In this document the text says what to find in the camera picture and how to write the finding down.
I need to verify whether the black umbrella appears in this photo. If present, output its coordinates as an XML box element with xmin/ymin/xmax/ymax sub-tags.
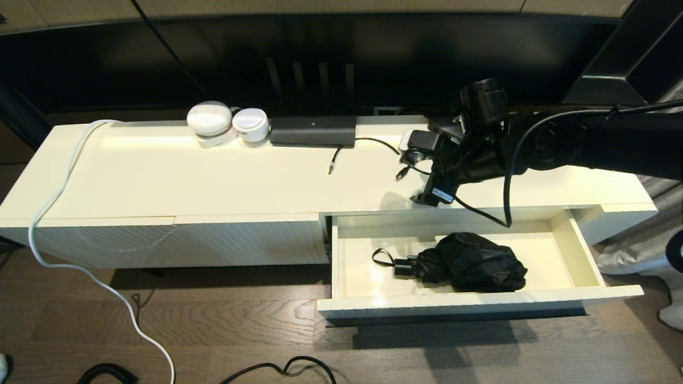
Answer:
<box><xmin>372</xmin><ymin>232</ymin><xmax>529</xmax><ymax>293</ymax></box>

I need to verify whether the small black set-top box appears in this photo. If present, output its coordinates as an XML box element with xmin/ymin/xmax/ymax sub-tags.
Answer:
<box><xmin>427</xmin><ymin>114</ymin><xmax>465</xmax><ymax>140</ymax></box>

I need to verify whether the white tv cabinet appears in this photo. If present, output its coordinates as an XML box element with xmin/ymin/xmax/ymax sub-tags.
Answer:
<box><xmin>0</xmin><ymin>111</ymin><xmax>658</xmax><ymax>278</ymax></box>

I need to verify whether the white egg-shaped device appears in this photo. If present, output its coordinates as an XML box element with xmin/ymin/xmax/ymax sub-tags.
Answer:
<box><xmin>187</xmin><ymin>101</ymin><xmax>234</xmax><ymax>137</ymax></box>

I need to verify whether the black television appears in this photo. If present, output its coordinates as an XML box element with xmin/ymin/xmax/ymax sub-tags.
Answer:
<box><xmin>0</xmin><ymin>12</ymin><xmax>628</xmax><ymax>115</ymax></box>

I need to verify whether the black router with antennas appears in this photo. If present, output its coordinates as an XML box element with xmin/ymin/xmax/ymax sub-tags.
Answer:
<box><xmin>265</xmin><ymin>57</ymin><xmax>357</xmax><ymax>148</ymax></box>

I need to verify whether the black floor cable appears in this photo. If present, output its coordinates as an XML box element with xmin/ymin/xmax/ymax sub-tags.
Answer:
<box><xmin>219</xmin><ymin>356</ymin><xmax>337</xmax><ymax>384</ymax></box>

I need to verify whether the long black looped cable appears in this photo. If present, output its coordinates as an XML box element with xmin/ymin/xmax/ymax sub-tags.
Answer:
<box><xmin>354</xmin><ymin>137</ymin><xmax>433</xmax><ymax>181</ymax></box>

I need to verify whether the black shelf unit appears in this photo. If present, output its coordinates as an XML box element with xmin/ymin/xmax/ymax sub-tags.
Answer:
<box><xmin>560</xmin><ymin>0</ymin><xmax>683</xmax><ymax>106</ymax></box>

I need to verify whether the grey curtain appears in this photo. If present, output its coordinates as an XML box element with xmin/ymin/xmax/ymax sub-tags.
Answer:
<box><xmin>593</xmin><ymin>80</ymin><xmax>683</xmax><ymax>321</ymax></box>

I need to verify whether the white fluted drawer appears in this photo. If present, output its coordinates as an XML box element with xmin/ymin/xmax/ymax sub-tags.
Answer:
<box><xmin>317</xmin><ymin>209</ymin><xmax>645</xmax><ymax>321</ymax></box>

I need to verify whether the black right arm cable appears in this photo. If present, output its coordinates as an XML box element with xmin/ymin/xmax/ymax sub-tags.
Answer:
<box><xmin>454</xmin><ymin>101</ymin><xmax>683</xmax><ymax>228</ymax></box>

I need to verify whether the small white round device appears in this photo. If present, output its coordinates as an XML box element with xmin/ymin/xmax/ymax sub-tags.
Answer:
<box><xmin>232</xmin><ymin>108</ymin><xmax>270</xmax><ymax>143</ymax></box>

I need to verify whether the black coiled cable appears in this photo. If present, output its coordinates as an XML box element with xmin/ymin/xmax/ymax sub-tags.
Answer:
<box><xmin>77</xmin><ymin>363</ymin><xmax>140</xmax><ymax>384</ymax></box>

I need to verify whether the white power cable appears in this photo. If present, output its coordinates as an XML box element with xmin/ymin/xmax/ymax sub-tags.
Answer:
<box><xmin>28</xmin><ymin>120</ymin><xmax>177</xmax><ymax>384</ymax></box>

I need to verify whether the white rounded floor object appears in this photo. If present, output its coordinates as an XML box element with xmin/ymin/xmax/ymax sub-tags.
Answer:
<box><xmin>660</xmin><ymin>305</ymin><xmax>683</xmax><ymax>331</ymax></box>

